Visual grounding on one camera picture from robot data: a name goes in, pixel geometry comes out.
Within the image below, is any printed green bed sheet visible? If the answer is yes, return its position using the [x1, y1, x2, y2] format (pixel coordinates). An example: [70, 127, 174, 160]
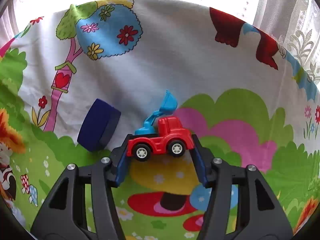
[0, 0, 320, 240]

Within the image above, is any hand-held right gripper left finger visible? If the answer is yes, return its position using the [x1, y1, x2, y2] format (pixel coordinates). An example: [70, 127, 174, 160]
[30, 134, 133, 240]

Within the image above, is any red toy truck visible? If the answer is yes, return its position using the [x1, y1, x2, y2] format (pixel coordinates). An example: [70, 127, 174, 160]
[126, 89, 195, 162]

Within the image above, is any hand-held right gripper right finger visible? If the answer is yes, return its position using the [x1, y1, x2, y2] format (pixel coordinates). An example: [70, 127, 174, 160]
[191, 134, 293, 240]

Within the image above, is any blue round box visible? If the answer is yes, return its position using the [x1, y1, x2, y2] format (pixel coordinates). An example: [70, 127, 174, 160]
[77, 98, 122, 152]

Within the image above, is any white lace curtain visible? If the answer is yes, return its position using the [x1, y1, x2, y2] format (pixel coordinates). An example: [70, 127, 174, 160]
[252, 0, 320, 83]

